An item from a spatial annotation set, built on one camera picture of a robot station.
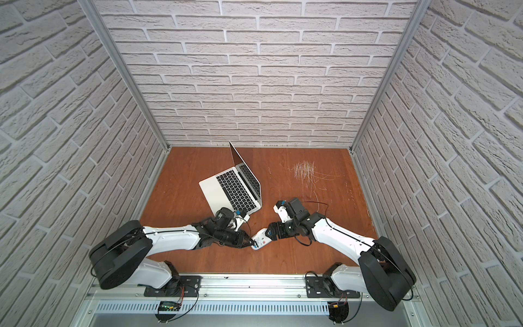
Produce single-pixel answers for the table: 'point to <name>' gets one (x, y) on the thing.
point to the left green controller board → (169, 306)
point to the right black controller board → (338, 311)
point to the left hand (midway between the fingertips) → (252, 237)
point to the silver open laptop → (237, 187)
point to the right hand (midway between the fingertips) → (271, 234)
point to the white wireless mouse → (261, 239)
